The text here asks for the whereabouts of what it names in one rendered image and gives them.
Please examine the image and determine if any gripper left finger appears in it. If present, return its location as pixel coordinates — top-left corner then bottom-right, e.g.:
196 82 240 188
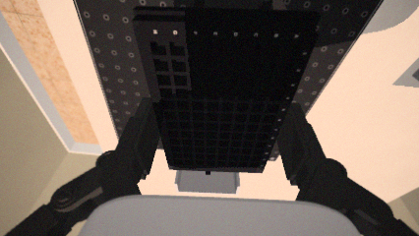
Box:
4 97 160 236

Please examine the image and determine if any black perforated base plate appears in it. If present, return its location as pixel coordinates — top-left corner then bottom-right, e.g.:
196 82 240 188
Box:
73 0 384 141

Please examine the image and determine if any black well plate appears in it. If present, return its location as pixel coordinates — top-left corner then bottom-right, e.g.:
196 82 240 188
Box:
132 6 321 173

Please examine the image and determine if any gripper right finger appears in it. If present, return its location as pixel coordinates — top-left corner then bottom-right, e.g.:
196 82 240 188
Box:
276 102 419 236

